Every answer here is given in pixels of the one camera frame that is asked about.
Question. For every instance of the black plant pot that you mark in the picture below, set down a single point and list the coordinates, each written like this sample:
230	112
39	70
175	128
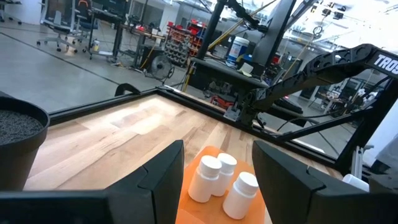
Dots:
18	155

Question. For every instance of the silver aluminium bracket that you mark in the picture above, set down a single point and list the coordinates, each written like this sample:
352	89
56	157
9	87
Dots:
357	161

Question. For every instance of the thick black post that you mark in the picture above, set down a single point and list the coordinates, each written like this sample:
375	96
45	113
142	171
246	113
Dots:
213	31

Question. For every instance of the paper note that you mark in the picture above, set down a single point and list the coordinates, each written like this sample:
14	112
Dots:
247	69

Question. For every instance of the black office desk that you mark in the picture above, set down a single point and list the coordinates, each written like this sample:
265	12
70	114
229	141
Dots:
116	39

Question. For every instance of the black cart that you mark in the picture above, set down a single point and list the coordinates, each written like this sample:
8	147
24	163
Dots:
217	70

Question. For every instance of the black and red chair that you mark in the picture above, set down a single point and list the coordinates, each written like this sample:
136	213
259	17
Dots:
83	11

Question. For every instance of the black floor fan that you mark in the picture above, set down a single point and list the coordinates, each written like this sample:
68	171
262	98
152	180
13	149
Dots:
161	68

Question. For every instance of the white pill bottle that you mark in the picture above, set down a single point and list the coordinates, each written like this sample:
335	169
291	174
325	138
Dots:
354	182
239	199
203	183
225	177

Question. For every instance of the grey office chair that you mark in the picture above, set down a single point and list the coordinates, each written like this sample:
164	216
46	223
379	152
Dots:
57	25

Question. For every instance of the black aluminium rig frame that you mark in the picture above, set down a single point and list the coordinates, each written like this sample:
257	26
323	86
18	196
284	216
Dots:
93	107

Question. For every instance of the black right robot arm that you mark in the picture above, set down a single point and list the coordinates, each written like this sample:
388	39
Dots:
326	68

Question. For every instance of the red parts bin rack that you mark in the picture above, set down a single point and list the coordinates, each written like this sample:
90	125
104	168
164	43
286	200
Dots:
183	43

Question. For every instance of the yellow bottle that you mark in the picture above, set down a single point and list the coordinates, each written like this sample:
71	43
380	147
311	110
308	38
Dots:
96	46

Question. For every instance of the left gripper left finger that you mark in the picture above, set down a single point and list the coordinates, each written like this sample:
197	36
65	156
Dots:
155	189

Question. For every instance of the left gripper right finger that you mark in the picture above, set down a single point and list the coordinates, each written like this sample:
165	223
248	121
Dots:
292	189

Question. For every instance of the orange translucent plastic basket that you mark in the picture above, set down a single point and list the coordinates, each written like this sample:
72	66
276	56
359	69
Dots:
214	207

